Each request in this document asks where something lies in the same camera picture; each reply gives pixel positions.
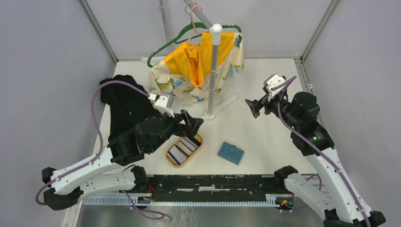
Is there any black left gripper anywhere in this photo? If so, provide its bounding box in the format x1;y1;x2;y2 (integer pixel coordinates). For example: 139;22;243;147
148;108;203;153

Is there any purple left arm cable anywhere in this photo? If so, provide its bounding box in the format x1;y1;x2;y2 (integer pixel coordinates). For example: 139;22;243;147
35;80;165;220

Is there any green clothes hanger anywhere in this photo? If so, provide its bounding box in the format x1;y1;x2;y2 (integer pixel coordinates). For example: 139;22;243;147
141;22;242;68

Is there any pink clothes hanger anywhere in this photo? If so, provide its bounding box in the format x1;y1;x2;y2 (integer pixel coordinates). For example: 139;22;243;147
184;1;203;43

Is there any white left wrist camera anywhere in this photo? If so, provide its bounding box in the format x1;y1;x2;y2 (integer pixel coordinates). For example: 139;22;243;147
148;93;174;118

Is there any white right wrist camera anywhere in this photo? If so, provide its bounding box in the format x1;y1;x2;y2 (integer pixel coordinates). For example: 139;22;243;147
262;74;286;96

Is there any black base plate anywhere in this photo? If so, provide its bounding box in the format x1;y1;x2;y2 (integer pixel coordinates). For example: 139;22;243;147
148;175;291;202

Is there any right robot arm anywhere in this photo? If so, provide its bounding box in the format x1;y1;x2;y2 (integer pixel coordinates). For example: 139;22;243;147
245;92;386;227

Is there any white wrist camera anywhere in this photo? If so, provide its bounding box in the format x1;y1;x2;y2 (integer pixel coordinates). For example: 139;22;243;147
262;74;286;96
148;93;174;118

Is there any white clothes rack stand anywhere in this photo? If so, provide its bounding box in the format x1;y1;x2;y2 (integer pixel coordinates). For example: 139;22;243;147
151;4;238;121

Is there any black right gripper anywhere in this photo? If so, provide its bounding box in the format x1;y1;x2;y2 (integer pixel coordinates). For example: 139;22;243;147
245;89;300;130

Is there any yellow box of cards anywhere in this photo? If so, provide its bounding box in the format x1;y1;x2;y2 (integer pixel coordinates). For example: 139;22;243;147
165;134;203;168

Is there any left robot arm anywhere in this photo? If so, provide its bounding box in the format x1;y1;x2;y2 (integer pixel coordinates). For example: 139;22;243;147
35;110;204;210

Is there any yellow dinosaur print shirt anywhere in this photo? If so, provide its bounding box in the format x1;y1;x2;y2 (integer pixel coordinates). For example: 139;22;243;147
147;32;244;105

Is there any black garment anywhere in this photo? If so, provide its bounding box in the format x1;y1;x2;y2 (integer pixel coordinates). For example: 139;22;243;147
101;83;161;142

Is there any white slotted cable duct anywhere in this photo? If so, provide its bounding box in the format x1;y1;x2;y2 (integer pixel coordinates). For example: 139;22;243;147
82;195;279;208

